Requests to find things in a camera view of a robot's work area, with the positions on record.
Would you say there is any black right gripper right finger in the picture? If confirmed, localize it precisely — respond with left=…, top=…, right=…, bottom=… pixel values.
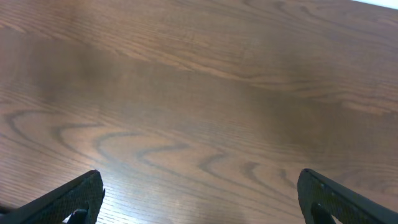
left=297, top=169, right=397, bottom=224

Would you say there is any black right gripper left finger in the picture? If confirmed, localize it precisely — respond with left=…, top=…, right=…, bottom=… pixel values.
left=1, top=170, right=105, bottom=224

